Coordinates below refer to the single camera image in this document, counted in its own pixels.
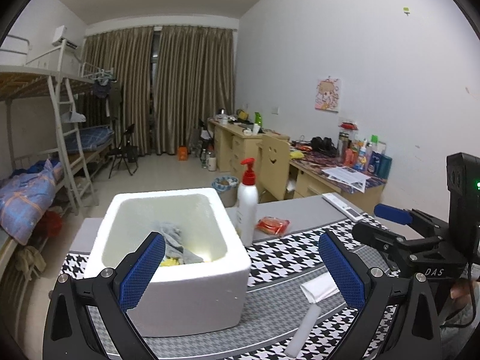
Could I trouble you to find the person's right hand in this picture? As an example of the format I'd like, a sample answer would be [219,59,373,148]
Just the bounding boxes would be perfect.
[450,279,477,310]

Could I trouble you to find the metal bunk bed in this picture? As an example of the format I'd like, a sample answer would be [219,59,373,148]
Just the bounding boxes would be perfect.
[1,35,116,340]

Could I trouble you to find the grey cloth in box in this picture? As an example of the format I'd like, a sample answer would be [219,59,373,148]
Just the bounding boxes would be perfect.
[156,222,203,265]

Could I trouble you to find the white cloth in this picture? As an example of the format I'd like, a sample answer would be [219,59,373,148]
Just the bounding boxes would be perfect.
[300,272,339,304]

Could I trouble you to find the cartoon wall poster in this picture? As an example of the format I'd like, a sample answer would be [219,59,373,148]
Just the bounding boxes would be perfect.
[315,76,341,112]

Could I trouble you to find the houndstooth table mat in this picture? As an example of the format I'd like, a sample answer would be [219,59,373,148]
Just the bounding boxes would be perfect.
[59,213,413,360]

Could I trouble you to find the white remote control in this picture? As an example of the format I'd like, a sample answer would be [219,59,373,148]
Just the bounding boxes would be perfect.
[321,193,362,222]

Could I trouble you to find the white foam roll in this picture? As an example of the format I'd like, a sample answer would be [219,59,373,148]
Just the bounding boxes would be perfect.
[284,304,321,359]

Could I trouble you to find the white air conditioner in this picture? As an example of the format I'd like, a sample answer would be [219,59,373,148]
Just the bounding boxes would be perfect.
[52,25,78,50]

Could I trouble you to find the wooden smiley chair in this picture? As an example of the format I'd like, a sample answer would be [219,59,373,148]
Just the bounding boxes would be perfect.
[259,136,294,203]

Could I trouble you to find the trash bin with blue bag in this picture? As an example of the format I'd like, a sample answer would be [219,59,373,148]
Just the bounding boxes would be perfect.
[211,175,239,208]

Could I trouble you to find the red snack packet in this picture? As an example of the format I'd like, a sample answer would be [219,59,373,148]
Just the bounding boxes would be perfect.
[256,216,290,236]

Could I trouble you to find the white red pump bottle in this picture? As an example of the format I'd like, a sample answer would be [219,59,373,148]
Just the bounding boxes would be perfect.
[236,158,259,247]

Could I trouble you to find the wooden desk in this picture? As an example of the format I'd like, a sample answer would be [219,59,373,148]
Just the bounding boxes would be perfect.
[208,119,386,212]

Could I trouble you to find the orange box on floor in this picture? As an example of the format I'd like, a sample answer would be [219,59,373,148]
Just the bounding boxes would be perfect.
[177,146,189,161]

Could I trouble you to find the blue plaid quilt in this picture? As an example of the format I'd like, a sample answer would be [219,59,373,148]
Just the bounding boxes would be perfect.
[1,159,57,245]

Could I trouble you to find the blue carton on desk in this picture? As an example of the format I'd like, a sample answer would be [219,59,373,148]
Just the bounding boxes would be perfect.
[367,152,393,180]

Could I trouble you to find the white papers on desk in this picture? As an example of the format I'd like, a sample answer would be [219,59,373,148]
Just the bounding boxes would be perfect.
[322,166,370,193]

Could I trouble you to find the white foam box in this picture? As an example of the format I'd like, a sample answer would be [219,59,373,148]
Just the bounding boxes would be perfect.
[85,188,251,338]

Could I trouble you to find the black folding chair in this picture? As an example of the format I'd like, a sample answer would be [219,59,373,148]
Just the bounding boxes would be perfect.
[108,124,138,178]

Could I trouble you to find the brown window curtains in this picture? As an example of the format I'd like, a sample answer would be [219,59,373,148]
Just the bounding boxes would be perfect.
[83,25,234,155]

